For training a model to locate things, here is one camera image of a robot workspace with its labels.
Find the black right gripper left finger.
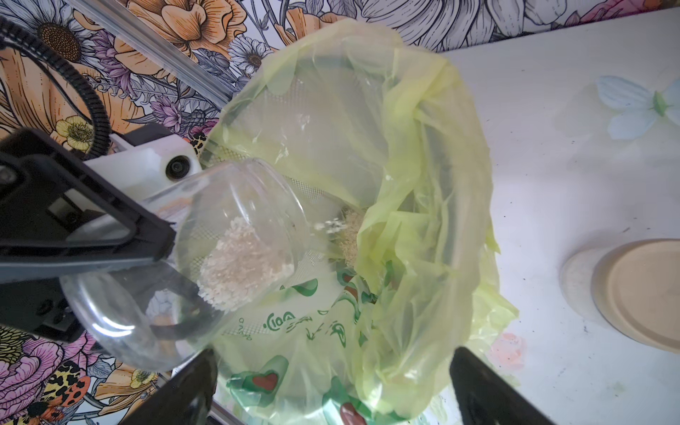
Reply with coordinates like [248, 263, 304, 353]
[120, 349, 218, 425]

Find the glass jar beige lid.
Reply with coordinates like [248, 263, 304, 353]
[560, 239, 679, 353]
[60, 159, 309, 372]

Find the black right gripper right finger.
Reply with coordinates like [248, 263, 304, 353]
[450, 347, 554, 425]

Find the green plastic bin liner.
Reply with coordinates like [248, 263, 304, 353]
[201, 19, 518, 424]

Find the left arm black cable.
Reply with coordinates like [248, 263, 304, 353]
[0, 15, 113, 160]

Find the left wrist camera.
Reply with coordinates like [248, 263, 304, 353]
[84, 124, 201, 201]

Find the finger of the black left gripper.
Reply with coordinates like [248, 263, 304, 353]
[1, 129, 175, 283]
[1, 262, 221, 342]

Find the aluminium frame post left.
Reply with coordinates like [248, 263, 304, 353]
[69, 0, 234, 110]

